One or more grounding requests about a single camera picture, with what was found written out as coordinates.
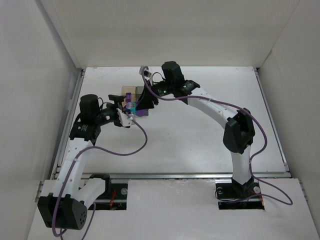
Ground purple lego piece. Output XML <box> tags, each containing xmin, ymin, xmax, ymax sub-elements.
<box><xmin>135</xmin><ymin>109</ymin><xmax>149</xmax><ymax>118</ymax></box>

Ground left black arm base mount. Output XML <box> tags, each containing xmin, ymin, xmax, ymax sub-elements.
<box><xmin>94</xmin><ymin>180</ymin><xmax>128</xmax><ymax>211</ymax></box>

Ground purple cable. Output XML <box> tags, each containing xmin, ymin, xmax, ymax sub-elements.
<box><xmin>51</xmin><ymin>112</ymin><xmax>148</xmax><ymax>238</ymax></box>
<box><xmin>140</xmin><ymin>66</ymin><xmax>293</xmax><ymax>206</ymax></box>

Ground aluminium front rail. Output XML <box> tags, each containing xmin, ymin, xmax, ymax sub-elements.
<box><xmin>49</xmin><ymin>170</ymin><xmax>293</xmax><ymax>181</ymax></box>

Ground purple and teal lego stack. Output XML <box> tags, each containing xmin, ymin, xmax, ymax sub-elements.
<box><xmin>125</xmin><ymin>92</ymin><xmax>136</xmax><ymax>115</ymax></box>

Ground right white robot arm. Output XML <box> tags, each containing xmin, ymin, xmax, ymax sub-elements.
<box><xmin>136</xmin><ymin>61</ymin><xmax>255</xmax><ymax>199</ymax></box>

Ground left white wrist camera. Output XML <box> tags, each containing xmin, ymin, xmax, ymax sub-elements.
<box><xmin>117</xmin><ymin>108</ymin><xmax>135</xmax><ymax>128</ymax></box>

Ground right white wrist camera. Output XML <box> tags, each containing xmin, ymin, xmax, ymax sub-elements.
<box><xmin>139</xmin><ymin>65</ymin><xmax>152</xmax><ymax>78</ymax></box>

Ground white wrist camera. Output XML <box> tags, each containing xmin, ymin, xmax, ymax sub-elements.
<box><xmin>117</xmin><ymin>108</ymin><xmax>135</xmax><ymax>128</ymax></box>
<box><xmin>139</xmin><ymin>65</ymin><xmax>152</xmax><ymax>78</ymax></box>

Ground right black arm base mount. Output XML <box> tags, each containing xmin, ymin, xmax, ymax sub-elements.
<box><xmin>214</xmin><ymin>181</ymin><xmax>265</xmax><ymax>210</ymax></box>

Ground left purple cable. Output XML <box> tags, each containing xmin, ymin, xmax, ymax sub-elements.
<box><xmin>51</xmin><ymin>112</ymin><xmax>148</xmax><ymax>238</ymax></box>

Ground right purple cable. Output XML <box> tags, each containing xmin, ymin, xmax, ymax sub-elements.
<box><xmin>140</xmin><ymin>66</ymin><xmax>293</xmax><ymax>206</ymax></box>

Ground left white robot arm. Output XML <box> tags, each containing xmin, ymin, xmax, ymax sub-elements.
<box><xmin>37</xmin><ymin>94</ymin><xmax>125</xmax><ymax>230</ymax></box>

